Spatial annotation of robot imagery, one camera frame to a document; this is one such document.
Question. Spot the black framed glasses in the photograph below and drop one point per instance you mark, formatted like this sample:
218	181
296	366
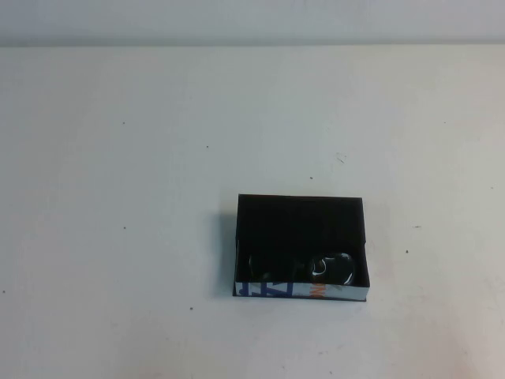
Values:
331	268

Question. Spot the black printed glasses case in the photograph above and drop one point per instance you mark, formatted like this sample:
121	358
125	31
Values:
300	225

